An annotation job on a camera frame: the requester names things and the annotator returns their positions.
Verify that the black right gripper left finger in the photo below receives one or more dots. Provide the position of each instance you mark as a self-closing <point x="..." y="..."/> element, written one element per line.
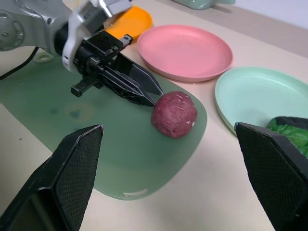
<point x="72" y="168"/>

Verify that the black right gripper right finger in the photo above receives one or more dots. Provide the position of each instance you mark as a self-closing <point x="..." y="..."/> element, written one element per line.
<point x="276" y="168"/>

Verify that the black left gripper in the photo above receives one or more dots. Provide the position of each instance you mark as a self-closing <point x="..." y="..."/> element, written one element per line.
<point x="96" y="53"/>

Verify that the dark red round ball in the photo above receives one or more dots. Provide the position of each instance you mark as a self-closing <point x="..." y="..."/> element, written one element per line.
<point x="174" y="115"/>

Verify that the pink plastic plate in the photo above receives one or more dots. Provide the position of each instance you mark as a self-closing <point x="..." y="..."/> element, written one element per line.
<point x="183" y="50"/>

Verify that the orange plastic plate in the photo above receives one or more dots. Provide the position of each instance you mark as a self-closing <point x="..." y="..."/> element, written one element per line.
<point x="136" y="21"/>

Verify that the mint green plastic plate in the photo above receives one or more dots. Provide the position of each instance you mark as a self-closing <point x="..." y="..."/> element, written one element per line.
<point x="255" y="96"/>

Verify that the green leafy vegetable toy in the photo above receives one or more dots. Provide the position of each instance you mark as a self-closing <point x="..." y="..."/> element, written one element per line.
<point x="292" y="134"/>

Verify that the translucent green cutting board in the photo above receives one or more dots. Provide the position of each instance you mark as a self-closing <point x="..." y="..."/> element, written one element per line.
<point x="125" y="149"/>

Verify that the pale green ceramic object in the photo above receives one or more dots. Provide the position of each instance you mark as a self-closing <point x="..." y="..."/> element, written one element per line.
<point x="226" y="1"/>
<point x="192" y="3"/>

